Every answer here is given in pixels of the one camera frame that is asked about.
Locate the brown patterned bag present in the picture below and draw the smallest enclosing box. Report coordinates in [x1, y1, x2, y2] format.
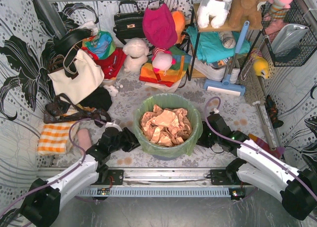
[44, 93, 111, 127]

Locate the pink eyeglass case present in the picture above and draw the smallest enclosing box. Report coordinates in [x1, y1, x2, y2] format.
[77, 128, 92, 151]

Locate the purple cable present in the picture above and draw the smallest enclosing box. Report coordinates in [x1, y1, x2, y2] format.
[0, 118, 109, 213]
[204, 96, 317, 205]

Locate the red cloth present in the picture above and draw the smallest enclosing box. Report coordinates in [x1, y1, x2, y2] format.
[87, 47, 126, 79]

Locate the metal pole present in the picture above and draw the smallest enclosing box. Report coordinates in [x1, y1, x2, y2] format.
[252, 101, 276, 151]

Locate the brown teddy bear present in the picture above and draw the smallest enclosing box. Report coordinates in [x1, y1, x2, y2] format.
[228, 0, 268, 29]

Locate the black wire basket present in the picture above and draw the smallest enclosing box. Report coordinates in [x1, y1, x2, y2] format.
[262, 2, 317, 67]

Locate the wooden metal shelf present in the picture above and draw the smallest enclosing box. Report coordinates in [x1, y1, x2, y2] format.
[186, 3, 263, 81]

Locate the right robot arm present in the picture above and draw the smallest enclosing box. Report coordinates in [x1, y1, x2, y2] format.
[198, 112, 317, 221]

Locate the yellow plush duck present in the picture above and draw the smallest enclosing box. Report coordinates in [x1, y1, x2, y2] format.
[251, 51, 269, 79]

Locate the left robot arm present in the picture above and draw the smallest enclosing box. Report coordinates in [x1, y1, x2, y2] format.
[19, 127, 140, 227]

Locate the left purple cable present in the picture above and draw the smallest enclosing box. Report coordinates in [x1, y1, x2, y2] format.
[0, 118, 109, 213]

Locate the cream canvas tote bag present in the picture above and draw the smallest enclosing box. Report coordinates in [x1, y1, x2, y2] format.
[49, 49, 104, 104]

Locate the colorful patterned bag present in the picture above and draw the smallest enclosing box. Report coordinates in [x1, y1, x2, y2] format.
[81, 31, 116, 60]

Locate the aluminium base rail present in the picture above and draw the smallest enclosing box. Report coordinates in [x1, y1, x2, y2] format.
[74, 168, 253, 199]

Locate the black leather handbag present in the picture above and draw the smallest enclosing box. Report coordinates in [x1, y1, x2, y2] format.
[113, 0, 146, 45]

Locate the black cloth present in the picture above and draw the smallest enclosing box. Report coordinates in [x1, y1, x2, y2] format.
[79, 87, 112, 111]

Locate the green trash bag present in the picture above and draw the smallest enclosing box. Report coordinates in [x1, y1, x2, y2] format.
[133, 93, 203, 158]

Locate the teal folded cloth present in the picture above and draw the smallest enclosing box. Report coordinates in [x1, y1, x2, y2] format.
[186, 26, 251, 63]

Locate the orange checkered towel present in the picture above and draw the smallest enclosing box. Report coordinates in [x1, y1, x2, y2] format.
[37, 122, 75, 155]

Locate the blue floor sweeper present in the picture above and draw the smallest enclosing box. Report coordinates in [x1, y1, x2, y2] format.
[204, 20, 250, 96]

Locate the cream plush sheep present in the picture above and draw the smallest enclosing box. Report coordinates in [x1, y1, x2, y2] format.
[123, 38, 150, 73]

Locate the silver foil pouch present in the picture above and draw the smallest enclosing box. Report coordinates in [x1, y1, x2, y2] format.
[271, 24, 309, 54]

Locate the pink white plush toy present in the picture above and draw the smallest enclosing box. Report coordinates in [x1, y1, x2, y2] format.
[152, 47, 176, 73]

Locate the crumpled brown paper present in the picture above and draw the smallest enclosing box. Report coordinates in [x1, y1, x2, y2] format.
[140, 105, 193, 147]

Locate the rainbow striped cloth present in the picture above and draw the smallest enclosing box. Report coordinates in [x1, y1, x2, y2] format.
[139, 46, 192, 87]

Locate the blue trash bin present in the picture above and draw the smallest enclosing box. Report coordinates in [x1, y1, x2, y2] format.
[152, 153, 183, 161]

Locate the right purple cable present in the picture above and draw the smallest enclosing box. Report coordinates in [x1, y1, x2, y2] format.
[204, 96, 317, 205]

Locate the grey sneaker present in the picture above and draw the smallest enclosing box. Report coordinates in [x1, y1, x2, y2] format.
[218, 31, 236, 49]

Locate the white plush dog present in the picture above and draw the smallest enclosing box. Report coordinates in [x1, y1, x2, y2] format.
[197, 0, 233, 29]

